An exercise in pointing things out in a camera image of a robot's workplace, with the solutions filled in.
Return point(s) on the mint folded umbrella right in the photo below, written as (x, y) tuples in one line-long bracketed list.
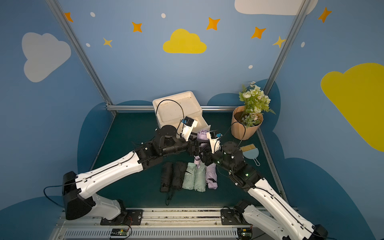
[(200, 175)]

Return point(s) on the black folded umbrella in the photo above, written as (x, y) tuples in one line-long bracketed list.
[(179, 169), (166, 177)]

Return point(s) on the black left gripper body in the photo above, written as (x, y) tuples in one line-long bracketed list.
[(193, 146)]

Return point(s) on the white green artificial flowers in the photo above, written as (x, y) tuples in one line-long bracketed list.
[(255, 103)]

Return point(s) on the right green circuit board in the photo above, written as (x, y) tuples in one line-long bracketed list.
[(244, 233)]

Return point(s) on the right aluminium frame post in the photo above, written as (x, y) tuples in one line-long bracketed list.
[(291, 36)]

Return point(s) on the mint folded umbrella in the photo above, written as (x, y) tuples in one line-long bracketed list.
[(189, 177), (200, 175)]

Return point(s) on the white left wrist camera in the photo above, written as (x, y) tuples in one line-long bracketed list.
[(188, 125)]

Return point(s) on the white drawer cabinet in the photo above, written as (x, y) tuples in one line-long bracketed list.
[(171, 109)]

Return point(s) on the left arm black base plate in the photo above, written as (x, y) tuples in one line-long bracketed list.
[(127, 217)]

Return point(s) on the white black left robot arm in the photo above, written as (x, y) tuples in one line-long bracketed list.
[(80, 190)]

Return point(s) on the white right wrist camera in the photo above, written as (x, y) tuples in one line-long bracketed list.
[(214, 139)]

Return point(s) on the green circuit board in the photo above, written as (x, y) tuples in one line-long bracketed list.
[(244, 233), (120, 233)]

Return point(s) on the black folded umbrella left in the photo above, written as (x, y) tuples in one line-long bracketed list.
[(166, 177)]

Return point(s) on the mint folded umbrella left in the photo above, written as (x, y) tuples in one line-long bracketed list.
[(189, 177)]

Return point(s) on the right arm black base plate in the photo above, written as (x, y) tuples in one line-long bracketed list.
[(230, 217)]

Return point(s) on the black folded umbrella right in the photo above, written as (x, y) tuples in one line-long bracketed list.
[(179, 169)]

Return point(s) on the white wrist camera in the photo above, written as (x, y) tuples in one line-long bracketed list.
[(214, 139), (188, 125)]

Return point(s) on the left aluminium frame post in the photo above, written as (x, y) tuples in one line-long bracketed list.
[(59, 14)]

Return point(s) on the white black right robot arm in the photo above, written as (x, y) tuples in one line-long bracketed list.
[(282, 222)]

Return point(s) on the purple umbrella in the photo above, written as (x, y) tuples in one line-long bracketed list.
[(202, 136), (211, 176)]

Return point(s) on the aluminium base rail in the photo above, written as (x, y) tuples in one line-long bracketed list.
[(160, 224)]

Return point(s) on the beige ribbed flower pot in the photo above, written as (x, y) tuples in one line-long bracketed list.
[(238, 130)]

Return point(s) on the aluminium frame post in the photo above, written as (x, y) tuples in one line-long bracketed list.
[(291, 36), (59, 14)]

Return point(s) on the left green circuit board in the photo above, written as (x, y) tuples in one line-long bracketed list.
[(120, 233)]

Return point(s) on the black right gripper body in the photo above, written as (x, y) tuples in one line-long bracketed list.
[(210, 154)]

